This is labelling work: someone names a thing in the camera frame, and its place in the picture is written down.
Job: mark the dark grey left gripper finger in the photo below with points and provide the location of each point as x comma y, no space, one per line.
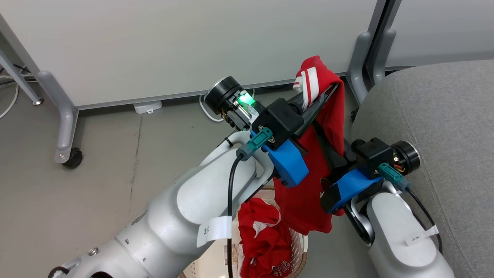
314,116

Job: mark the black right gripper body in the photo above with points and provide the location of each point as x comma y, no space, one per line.
406,156

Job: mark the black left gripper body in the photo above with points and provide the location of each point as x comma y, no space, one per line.
222,94

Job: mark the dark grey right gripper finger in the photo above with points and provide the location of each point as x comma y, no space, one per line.
334,154
326,94

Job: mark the red shirt with white stripes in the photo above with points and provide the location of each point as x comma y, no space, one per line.
305,200

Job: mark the red shirt with white print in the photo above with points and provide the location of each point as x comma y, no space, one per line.
262,239

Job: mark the cream perforated laundry basket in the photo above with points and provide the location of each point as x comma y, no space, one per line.
210,264

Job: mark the small black caster wheel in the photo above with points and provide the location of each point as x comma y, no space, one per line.
353,115

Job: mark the grey fabric sofa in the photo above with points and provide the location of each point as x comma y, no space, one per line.
444,108

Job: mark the wide white partition panel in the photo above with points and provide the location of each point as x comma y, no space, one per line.
173,46

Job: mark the white plug box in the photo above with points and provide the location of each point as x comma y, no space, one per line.
148,107

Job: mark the narrow white partition panel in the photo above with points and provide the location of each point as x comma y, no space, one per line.
444,31

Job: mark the grey partition leg with caster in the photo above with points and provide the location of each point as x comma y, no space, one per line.
65,127

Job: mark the grey metal table leg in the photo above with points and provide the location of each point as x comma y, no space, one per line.
23,83

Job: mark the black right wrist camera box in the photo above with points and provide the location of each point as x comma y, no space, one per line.
372,154

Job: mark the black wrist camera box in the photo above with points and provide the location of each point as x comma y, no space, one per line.
372,154
279,117

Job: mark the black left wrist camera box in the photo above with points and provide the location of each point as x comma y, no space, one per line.
279,117

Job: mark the blue right camera mount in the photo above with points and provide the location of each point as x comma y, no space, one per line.
353,185

